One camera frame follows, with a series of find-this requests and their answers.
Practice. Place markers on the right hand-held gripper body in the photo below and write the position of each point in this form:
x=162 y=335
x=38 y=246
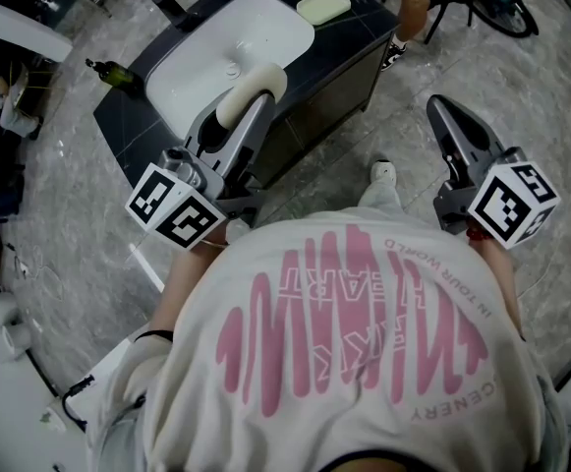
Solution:
x=503 y=199

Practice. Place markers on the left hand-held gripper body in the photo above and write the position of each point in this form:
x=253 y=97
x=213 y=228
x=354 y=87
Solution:
x=194 y=192

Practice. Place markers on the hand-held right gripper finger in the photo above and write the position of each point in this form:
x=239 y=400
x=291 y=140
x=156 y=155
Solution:
x=479 y=135
x=443 y=131

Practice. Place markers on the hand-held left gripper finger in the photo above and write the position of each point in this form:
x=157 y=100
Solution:
x=197 y=126
x=248 y=135

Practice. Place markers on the cream bar of soap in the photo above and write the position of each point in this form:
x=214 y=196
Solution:
x=253 y=91

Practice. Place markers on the pale green soap dish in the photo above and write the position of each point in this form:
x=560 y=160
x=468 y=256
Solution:
x=323 y=5

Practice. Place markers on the person's right forearm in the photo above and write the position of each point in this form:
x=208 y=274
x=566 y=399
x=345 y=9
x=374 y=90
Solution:
x=503 y=273

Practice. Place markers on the person's left forearm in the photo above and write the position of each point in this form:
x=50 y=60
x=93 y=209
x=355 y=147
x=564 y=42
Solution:
x=182 y=288

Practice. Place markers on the person's white shoe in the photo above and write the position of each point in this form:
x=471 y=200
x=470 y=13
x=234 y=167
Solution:
x=382 y=170

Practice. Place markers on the white ceramic sink basin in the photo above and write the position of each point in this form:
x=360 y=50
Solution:
x=216 y=52

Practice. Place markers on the person's light trouser leg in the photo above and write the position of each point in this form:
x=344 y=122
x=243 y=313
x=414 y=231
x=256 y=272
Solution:
x=381 y=197

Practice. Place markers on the dark green pump bottle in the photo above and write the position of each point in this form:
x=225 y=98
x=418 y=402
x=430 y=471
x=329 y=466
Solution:
x=118 y=74

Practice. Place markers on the dark vanity cabinet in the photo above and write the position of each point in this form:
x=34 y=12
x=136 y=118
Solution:
x=334 y=72

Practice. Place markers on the black faucet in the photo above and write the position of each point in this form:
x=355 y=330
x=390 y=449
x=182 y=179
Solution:
x=169 y=5

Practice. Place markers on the black bicycle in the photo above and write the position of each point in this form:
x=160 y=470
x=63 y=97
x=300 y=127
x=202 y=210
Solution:
x=503 y=3

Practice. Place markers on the black wristband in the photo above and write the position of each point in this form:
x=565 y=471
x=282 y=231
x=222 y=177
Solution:
x=154 y=335

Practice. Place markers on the white ceramic fixture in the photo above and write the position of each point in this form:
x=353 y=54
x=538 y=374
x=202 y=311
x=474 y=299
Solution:
x=19 y=27

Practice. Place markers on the white shirt with pink print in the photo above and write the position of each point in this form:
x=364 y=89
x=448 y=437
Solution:
x=339 y=352

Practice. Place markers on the white paper roll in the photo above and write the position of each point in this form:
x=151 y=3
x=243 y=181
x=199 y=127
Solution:
x=1 y=309
x=17 y=339

